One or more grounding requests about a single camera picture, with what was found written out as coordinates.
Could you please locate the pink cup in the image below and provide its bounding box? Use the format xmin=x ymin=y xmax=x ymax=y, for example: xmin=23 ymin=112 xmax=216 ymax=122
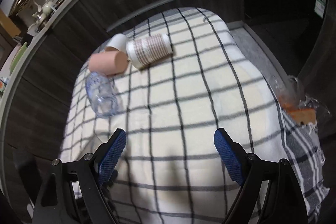
xmin=88 ymin=51 xmax=128 ymax=76

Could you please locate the brown checked paper cup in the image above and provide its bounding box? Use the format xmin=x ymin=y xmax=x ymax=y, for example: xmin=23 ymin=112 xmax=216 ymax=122
xmin=126 ymin=34 xmax=173 ymax=69

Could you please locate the white cup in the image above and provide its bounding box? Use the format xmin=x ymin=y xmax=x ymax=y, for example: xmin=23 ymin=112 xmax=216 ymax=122
xmin=105 ymin=34 xmax=129 ymax=53

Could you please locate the clear plastic bag with orange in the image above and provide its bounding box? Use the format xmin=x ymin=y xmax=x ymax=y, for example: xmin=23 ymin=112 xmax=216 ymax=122
xmin=269 ymin=76 xmax=332 ymax=128

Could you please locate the clear blue-print plastic jar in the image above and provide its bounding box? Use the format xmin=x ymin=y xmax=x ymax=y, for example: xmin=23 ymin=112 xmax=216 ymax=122
xmin=85 ymin=72 xmax=123 ymax=118

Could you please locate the white grid-pattern tablecloth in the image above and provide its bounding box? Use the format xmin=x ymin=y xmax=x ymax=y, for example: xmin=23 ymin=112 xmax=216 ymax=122
xmin=60 ymin=8 xmax=329 ymax=223

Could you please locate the white teapot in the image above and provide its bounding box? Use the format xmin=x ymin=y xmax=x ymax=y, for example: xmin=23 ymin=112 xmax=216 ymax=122
xmin=32 ymin=1 xmax=56 ymax=21

